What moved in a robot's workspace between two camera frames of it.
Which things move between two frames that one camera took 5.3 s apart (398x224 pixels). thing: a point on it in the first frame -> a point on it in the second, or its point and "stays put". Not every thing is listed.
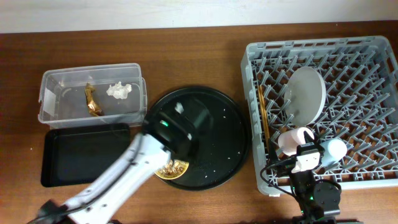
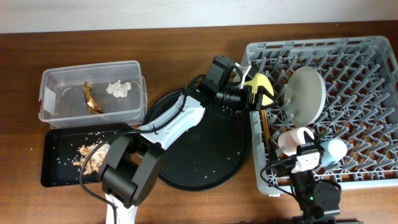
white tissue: (119, 91) stays put
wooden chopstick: (264, 119) stays put
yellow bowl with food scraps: (173, 169) -> (262, 80)
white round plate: (305, 95) stays put
